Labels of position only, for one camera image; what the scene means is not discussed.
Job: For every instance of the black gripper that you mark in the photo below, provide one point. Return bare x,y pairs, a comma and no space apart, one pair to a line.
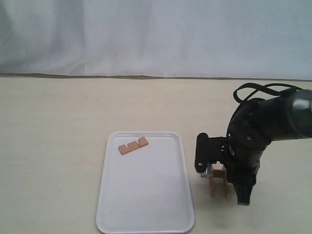
242,163

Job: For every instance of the wooden notched puzzle piece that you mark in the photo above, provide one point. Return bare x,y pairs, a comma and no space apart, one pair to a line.
218,173
212,184
132,146
226,185

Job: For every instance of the white fabric backdrop curtain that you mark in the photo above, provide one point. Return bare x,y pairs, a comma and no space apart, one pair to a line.
157,38

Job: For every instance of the white rectangular plastic tray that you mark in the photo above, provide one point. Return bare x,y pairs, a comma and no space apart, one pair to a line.
146,191

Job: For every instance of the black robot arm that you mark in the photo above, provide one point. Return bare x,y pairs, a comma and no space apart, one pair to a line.
254,126

